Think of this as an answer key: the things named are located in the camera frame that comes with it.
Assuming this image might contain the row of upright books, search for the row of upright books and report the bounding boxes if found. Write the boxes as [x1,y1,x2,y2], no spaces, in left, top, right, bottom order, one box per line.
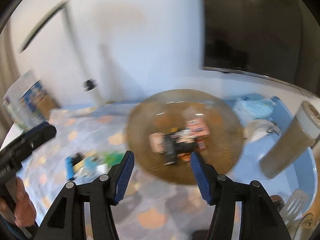
[3,70,47,131]

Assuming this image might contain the black rectangular box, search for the black rectangular box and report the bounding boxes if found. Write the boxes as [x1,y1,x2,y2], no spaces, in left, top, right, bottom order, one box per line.
[164,134,177,165]

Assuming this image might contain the person's left hand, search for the person's left hand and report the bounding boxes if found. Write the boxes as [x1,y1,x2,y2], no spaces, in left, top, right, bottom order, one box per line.
[1,177,36,228]

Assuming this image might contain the teal plastic tree toy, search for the teal plastic tree toy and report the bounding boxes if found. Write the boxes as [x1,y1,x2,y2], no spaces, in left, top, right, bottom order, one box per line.
[84,155,99,171]

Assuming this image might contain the white square box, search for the white square box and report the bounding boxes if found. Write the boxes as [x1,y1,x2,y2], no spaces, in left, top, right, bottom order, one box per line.
[95,163,108,176]

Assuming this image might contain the pink oval key case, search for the pink oval key case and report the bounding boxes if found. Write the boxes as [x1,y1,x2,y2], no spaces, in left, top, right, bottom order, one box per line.
[149,132,165,154]

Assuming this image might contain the black-haired white doll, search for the black-haired white doll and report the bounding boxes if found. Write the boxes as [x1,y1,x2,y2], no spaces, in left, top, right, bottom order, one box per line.
[171,128,196,143]

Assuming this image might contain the light blue plastic bag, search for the light blue plastic bag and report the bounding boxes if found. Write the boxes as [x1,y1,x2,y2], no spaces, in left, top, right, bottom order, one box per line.
[233,98,276,122]

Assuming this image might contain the red-clothed black-haired doll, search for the red-clothed black-haired doll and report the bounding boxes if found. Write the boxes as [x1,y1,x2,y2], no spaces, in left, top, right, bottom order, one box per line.
[175,141,199,158]

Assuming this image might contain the tan cylindrical container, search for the tan cylindrical container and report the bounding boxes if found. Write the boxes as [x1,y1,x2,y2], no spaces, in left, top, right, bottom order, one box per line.
[259,100,319,179]

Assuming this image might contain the wall-mounted black television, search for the wall-mounted black television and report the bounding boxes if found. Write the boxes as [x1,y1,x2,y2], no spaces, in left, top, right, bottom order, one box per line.
[203,0,319,95]

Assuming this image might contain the brown cardboard pen holder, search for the brown cardboard pen holder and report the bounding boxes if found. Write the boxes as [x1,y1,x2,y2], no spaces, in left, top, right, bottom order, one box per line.
[36,94,60,120]

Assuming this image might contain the light green plastic toy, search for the light green plastic toy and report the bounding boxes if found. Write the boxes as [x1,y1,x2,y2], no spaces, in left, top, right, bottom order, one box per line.
[104,151,124,167]

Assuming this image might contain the white lamp pole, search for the white lamp pole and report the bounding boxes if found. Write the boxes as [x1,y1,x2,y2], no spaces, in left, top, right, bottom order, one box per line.
[64,0,105,107]

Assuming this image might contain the pink card pack in bowl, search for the pink card pack in bowl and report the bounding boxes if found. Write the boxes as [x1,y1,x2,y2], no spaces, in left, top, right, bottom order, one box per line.
[186,118,210,138]

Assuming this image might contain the blue rectangular box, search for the blue rectangular box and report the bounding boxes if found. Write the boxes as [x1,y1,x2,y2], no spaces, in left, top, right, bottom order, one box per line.
[65,156,74,181]

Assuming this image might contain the black small toy figure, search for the black small toy figure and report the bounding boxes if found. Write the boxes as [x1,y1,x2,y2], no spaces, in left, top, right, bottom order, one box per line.
[71,152,84,166]

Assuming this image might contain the patterned fan-print table mat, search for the patterned fan-print table mat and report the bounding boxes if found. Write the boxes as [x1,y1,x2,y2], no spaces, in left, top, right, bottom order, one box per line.
[22,103,214,239]

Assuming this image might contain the amber ribbed glass bowl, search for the amber ribbed glass bowl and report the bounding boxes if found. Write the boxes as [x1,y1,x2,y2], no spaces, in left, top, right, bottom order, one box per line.
[126,89,244,185]

